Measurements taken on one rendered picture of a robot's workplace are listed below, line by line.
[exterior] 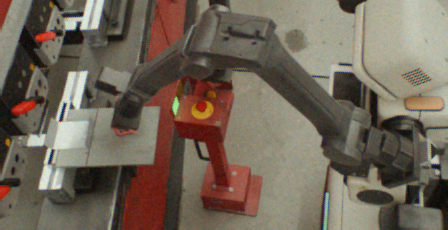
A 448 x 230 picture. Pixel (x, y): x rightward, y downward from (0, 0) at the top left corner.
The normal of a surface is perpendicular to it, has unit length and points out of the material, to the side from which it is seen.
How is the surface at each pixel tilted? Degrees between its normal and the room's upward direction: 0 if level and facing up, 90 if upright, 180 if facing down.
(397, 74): 90
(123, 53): 0
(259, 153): 0
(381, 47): 42
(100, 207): 0
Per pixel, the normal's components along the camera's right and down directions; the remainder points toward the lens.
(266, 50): 0.76, 0.03
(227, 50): -0.25, -0.40
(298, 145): -0.11, -0.56
